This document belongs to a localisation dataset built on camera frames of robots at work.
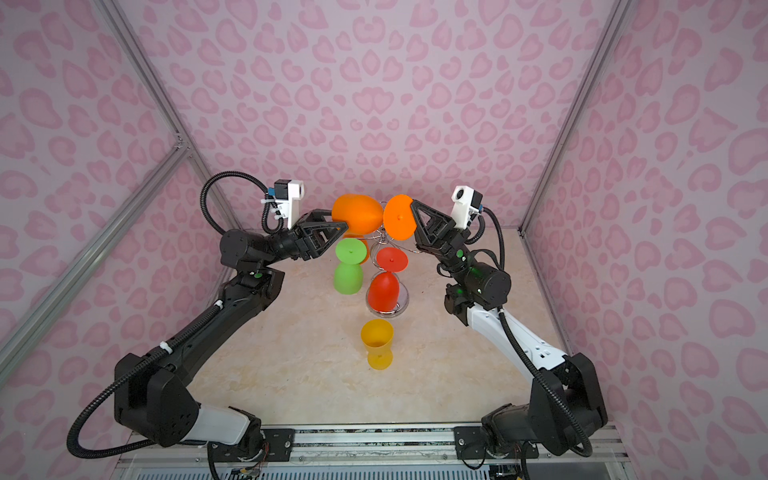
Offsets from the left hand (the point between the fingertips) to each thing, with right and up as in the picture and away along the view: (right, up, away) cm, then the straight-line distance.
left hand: (348, 223), depth 55 cm
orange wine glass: (+2, -6, +15) cm, 17 cm away
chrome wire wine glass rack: (+5, -2, +21) cm, 22 cm away
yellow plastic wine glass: (+4, -28, +26) cm, 38 cm away
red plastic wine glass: (+6, -14, +19) cm, 24 cm away
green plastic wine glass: (-3, -11, +21) cm, 24 cm away
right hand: (+11, 0, -7) cm, 13 cm away
